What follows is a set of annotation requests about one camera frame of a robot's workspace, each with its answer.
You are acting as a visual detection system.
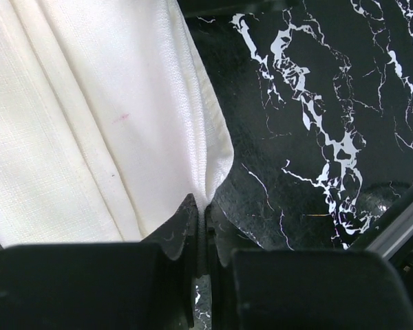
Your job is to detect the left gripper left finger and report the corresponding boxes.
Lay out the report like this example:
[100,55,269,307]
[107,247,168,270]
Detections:
[137,194,199,329]

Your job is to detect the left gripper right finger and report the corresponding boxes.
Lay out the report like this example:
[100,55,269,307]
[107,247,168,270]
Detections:
[206,202,235,329]

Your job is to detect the white cloth napkin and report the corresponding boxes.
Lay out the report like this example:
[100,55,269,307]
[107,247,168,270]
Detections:
[0,1,233,248]

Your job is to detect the black marble patterned mat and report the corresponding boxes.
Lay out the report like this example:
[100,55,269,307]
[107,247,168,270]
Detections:
[0,1,413,329]

